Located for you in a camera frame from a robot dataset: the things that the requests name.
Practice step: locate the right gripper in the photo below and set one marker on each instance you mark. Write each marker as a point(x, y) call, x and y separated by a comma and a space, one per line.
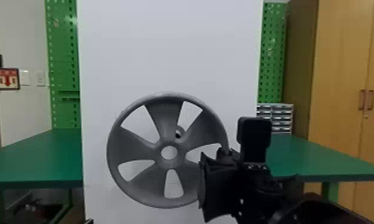
point(241, 190)

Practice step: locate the grey wheel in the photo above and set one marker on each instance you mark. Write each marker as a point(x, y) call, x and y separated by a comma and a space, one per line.
point(165, 116)

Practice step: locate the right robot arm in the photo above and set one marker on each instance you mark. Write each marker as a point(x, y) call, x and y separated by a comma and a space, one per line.
point(268, 200)

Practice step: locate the white panel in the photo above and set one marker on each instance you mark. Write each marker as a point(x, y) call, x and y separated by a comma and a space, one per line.
point(174, 47)

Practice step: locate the white drawer cabinet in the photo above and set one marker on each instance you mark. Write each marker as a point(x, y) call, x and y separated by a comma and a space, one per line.
point(276, 117)

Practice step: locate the wooden cupboard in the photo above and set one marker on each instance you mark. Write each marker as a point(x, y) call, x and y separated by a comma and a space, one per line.
point(340, 78)

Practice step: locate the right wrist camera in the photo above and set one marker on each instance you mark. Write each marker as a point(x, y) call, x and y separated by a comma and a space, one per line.
point(254, 137)

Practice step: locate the white wall switch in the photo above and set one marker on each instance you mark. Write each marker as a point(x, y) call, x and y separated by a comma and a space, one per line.
point(41, 78)
point(24, 78)

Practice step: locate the red wall sign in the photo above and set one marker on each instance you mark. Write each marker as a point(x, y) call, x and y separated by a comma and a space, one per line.
point(7, 78)

